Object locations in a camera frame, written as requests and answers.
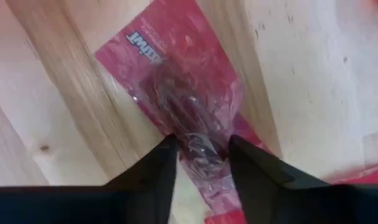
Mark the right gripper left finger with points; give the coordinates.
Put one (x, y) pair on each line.
(139, 199)

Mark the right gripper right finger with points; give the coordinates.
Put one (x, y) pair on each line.
(270, 196)

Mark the pink red licorice candy pack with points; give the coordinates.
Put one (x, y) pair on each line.
(182, 62)
(366, 175)

